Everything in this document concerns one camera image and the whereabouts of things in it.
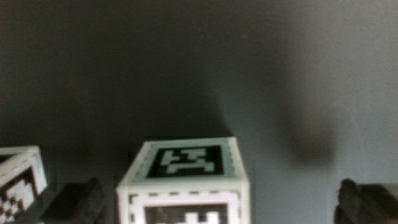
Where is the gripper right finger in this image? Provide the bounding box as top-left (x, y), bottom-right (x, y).
top-left (334, 179), bottom-right (398, 224)

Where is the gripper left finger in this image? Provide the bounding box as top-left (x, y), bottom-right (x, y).
top-left (38, 178), bottom-right (107, 224)

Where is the white marker cube right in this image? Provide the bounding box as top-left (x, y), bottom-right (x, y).
top-left (0, 146), bottom-right (48, 224)

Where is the white marker cube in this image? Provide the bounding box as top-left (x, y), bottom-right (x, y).
top-left (0, 146), bottom-right (48, 224)
top-left (116, 137), bottom-right (251, 224)

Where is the white marker cube left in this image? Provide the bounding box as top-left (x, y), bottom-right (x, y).
top-left (116, 137), bottom-right (251, 224)

